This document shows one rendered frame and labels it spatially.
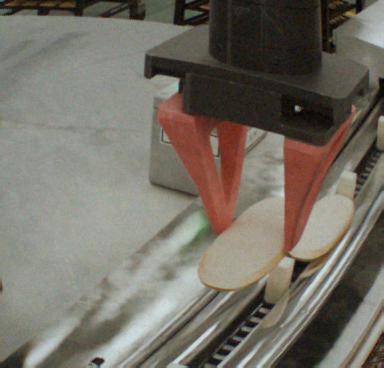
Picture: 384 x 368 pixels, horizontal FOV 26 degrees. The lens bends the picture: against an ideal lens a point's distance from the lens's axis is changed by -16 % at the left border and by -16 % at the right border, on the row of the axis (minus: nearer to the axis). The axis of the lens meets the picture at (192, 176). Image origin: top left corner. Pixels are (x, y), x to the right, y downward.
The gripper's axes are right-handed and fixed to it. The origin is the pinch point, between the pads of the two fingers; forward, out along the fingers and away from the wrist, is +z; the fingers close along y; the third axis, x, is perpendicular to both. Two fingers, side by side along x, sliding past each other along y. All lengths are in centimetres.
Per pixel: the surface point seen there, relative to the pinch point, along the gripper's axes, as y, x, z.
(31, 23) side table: 57, -54, 10
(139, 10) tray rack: 167, -279, 81
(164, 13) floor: 169, -305, 90
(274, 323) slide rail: -0.6, -3.4, 8.9
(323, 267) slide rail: -0.9, -11.2, 8.9
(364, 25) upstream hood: 7, -52, 2
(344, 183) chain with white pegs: 1.1, -21.1, 7.4
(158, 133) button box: 16.7, -20.6, 7.0
